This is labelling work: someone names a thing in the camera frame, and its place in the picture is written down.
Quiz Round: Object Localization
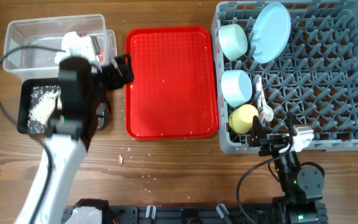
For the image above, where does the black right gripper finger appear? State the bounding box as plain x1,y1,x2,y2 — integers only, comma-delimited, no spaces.
249,116,265,147
286,111,297,136

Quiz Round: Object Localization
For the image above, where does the cream plastic spoon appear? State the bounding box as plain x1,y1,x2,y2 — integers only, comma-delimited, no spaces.
262,88,274,122

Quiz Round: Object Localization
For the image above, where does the yellow plastic cup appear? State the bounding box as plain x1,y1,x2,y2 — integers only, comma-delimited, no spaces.
229,104,259,134

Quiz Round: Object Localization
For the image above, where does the light blue bowl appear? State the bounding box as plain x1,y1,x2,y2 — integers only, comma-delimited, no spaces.
221,70,253,108

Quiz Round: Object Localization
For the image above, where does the green bowl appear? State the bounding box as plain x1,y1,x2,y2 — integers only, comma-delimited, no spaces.
218,24,248,61

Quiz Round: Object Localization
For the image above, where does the light blue plate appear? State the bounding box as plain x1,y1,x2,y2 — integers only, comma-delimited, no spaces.
250,2,291,63

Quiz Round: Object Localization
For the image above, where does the pink plastic fork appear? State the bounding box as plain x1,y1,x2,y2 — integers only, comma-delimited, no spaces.
254,75,264,123

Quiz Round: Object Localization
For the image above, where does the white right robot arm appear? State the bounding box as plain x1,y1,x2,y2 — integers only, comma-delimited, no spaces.
254,112,328,223

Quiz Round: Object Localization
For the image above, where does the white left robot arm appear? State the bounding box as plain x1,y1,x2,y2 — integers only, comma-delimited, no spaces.
15,54,134,223

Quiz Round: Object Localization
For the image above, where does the grey dishwasher rack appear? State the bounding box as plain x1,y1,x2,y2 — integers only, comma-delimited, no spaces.
211,0,358,151

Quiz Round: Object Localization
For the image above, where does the black waste tray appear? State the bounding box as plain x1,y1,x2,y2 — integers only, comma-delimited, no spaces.
17,78,106,139

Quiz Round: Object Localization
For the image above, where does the red snack wrapper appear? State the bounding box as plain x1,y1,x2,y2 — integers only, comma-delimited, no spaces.
90,35,104,63

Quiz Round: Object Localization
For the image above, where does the white crumpled tissue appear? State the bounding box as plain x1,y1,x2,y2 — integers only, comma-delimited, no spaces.
54,31,100,64

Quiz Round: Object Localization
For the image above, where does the red plastic tray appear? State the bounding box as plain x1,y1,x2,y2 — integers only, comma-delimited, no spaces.
125,26,218,140

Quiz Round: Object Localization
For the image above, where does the food leftovers rice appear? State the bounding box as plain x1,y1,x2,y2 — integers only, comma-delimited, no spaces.
27,85,62,134

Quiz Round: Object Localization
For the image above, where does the food scrap on table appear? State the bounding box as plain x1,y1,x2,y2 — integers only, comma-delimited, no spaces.
118,154,124,164

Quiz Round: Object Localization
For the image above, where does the clear plastic bin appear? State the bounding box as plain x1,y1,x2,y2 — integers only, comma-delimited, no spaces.
3,14,117,81

